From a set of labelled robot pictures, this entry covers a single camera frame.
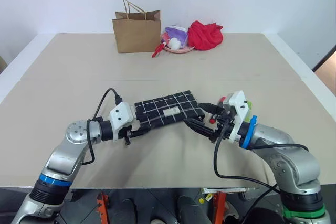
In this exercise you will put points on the pink plate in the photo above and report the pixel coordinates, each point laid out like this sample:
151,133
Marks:
181,49

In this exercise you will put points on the red cloth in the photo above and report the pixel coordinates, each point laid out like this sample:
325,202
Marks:
204,35

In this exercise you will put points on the dark framed brown panel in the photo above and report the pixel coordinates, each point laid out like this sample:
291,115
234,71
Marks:
328,72

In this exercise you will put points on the black white-grid zip pouch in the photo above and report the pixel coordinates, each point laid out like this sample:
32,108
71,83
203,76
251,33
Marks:
168,108

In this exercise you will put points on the orange metal clamp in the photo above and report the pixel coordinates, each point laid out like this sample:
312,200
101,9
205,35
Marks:
220,208
102,208

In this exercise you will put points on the purple and white bundle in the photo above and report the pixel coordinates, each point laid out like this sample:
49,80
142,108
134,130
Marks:
177,33

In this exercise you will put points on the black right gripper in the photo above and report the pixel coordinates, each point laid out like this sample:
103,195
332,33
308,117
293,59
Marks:
223,125

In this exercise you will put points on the white fluffy ball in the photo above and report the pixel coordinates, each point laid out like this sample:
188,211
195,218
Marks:
174,43

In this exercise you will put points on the yellow tag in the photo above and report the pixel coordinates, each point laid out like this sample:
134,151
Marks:
202,200

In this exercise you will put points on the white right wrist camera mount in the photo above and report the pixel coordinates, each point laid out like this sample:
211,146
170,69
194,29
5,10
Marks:
239,103

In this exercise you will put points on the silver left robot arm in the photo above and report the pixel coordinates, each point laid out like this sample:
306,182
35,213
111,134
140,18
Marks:
65,153

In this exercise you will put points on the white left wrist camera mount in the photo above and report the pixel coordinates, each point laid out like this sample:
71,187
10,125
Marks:
121,113

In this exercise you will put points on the yellow-green highlighter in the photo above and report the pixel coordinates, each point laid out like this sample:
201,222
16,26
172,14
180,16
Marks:
249,108

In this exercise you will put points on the red marker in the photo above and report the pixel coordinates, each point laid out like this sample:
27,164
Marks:
214,119

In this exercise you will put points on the brown paper bag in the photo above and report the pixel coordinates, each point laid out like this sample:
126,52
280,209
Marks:
136,33

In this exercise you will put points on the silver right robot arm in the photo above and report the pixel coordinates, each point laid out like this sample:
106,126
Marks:
294,161

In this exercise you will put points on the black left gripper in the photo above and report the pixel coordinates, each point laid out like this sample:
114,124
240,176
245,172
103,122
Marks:
128,132

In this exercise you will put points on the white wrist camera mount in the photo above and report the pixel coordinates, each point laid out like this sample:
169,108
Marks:
239,103
121,113

